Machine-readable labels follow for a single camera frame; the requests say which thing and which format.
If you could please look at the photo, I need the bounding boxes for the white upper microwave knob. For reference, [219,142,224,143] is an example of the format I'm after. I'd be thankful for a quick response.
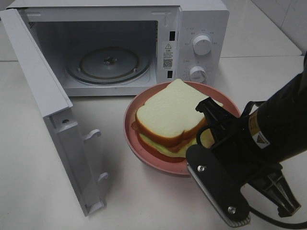
[192,34,212,56]

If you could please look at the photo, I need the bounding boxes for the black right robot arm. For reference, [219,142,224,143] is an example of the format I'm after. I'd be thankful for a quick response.
[186,71,307,221]

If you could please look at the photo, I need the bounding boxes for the white microwave oven body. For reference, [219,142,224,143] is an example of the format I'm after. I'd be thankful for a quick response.
[0,0,229,97]

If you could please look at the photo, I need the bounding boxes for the pink round plate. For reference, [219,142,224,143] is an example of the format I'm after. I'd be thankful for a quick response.
[124,79,240,176]

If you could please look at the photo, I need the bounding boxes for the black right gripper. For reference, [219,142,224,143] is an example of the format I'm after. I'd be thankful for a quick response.
[195,97,301,218]

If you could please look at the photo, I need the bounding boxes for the glass microwave turntable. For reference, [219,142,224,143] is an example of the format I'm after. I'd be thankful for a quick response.
[66,46,152,85]

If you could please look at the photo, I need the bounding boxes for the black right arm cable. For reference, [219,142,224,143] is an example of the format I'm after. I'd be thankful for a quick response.
[196,100,307,226]

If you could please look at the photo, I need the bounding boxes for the white microwave door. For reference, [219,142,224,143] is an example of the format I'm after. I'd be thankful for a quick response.
[0,9,105,216]

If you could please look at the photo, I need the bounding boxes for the toy sandwich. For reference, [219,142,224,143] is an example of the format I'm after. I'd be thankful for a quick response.
[131,79,208,163]

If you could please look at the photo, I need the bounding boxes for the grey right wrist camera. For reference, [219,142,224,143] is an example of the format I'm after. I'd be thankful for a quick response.
[186,145,250,228]

